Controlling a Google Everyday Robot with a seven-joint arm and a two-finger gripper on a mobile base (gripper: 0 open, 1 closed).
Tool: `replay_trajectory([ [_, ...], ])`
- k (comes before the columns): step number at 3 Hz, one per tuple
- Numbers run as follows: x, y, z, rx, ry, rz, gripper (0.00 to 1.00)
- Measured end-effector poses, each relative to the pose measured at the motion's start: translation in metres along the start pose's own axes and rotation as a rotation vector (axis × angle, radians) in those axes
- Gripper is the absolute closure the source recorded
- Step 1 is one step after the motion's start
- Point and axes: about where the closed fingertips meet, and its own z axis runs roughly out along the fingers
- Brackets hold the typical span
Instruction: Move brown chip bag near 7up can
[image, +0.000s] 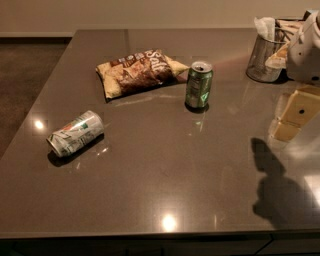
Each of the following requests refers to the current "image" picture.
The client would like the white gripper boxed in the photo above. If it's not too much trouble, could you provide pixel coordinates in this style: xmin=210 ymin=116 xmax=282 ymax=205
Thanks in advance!
xmin=269 ymin=11 xmax=320 ymax=142

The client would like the brown salt chip bag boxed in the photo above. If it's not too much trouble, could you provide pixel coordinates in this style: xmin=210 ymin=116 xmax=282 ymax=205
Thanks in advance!
xmin=96 ymin=49 xmax=188 ymax=100

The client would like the green upright soda can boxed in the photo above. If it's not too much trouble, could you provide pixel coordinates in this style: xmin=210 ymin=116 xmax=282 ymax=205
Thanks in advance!
xmin=185 ymin=61 xmax=213 ymax=109

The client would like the white 7up can lying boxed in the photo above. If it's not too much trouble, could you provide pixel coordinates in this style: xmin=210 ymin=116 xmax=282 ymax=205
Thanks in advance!
xmin=47 ymin=111 xmax=104 ymax=158

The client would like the metal mesh cup holder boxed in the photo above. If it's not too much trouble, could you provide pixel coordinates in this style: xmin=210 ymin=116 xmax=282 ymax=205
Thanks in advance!
xmin=246 ymin=35 xmax=287 ymax=84

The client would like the white napkin in cup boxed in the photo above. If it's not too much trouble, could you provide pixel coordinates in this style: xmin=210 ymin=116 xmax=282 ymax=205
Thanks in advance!
xmin=254 ymin=17 xmax=275 ymax=41

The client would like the black wire snack rack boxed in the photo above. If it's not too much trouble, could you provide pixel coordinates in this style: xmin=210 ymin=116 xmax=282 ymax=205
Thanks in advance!
xmin=275 ymin=19 xmax=303 ymax=42

